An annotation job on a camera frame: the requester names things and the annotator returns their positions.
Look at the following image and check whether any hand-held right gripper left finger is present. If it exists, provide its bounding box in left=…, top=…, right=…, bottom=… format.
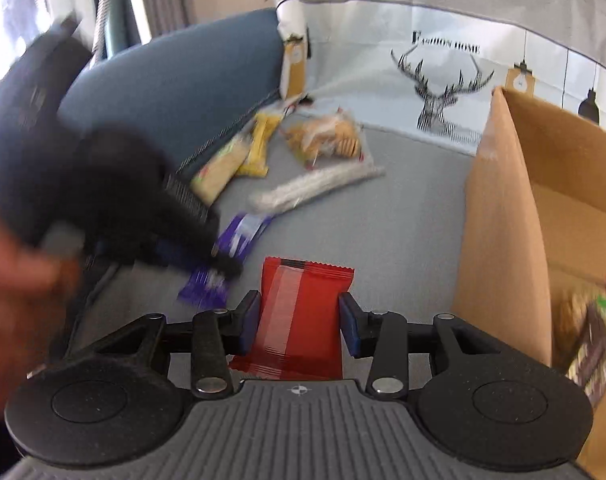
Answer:
left=64, top=289, right=263, bottom=400

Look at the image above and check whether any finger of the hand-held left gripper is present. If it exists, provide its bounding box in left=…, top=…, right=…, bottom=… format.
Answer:
left=89, top=241, right=245, bottom=280

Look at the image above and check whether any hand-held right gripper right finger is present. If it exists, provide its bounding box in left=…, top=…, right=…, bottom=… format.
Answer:
left=338, top=292, right=532, bottom=399

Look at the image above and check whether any red snack packet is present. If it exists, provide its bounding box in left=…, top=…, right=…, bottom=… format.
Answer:
left=228, top=256, right=355, bottom=381

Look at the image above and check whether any purple snack packet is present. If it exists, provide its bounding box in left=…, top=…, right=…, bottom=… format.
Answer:
left=177, top=212, right=275, bottom=309

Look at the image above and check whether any yellow bar packet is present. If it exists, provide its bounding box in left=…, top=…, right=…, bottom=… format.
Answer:
left=234, top=111, right=284, bottom=178

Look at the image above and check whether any cardboard box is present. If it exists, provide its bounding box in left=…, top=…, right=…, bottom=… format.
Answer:
left=452, top=86, right=606, bottom=480

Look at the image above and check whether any clear cookie bag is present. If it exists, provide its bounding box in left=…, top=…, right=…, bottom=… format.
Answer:
left=280, top=107, right=375, bottom=171

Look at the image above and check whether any person's left hand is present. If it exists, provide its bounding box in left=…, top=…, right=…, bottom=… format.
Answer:
left=0, top=210, right=82, bottom=416

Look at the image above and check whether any cream green bar packet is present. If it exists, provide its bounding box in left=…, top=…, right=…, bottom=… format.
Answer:
left=189, top=134, right=251, bottom=207

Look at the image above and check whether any dark blue cushion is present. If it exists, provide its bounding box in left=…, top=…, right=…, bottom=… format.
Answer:
left=57, top=7, right=286, bottom=196

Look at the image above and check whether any deer printed sofa cover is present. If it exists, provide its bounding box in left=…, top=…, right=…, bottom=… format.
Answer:
left=73, top=0, right=606, bottom=391

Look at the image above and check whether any long white snack packet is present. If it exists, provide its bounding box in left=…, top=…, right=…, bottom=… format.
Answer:
left=247, top=164, right=387, bottom=212

